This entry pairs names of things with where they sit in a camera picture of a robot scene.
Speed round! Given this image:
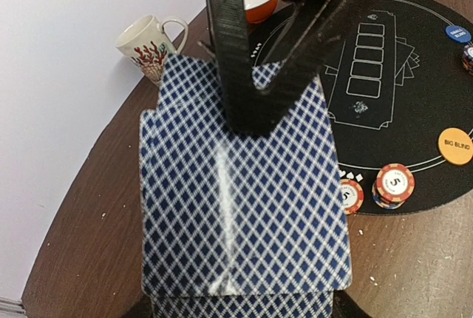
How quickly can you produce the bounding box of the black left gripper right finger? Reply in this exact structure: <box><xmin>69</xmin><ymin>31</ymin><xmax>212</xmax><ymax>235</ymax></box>
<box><xmin>206</xmin><ymin>0</ymin><xmax>379</xmax><ymax>136</ymax></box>

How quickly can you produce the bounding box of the blue small blind button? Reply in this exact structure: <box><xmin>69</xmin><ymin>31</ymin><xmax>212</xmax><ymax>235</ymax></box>
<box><xmin>445</xmin><ymin>25</ymin><xmax>472</xmax><ymax>44</ymax></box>

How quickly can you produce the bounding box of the orange big blind button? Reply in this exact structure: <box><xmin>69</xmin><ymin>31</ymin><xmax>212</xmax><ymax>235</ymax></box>
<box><xmin>438</xmin><ymin>128</ymin><xmax>472</xmax><ymax>166</ymax></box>

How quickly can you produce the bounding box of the red poker chip stack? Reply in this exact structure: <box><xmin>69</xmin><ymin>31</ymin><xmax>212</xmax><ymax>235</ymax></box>
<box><xmin>341</xmin><ymin>179</ymin><xmax>364</xmax><ymax>215</ymax></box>

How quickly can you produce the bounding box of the blue playing card deck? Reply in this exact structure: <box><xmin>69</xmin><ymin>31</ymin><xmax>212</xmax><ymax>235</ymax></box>
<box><xmin>140</xmin><ymin>55</ymin><xmax>352</xmax><ymax>317</ymax></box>

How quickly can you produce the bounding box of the white orange bowl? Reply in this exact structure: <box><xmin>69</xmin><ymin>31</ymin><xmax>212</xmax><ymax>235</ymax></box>
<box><xmin>243</xmin><ymin>0</ymin><xmax>278</xmax><ymax>24</ymax></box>

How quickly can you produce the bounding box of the round black poker mat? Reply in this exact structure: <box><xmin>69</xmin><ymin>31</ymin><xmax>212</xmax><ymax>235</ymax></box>
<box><xmin>247</xmin><ymin>0</ymin><xmax>473</xmax><ymax>216</ymax></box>

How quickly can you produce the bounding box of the floral ceramic mug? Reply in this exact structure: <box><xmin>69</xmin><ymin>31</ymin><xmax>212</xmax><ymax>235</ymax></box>
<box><xmin>115</xmin><ymin>15</ymin><xmax>189</xmax><ymax>87</ymax></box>

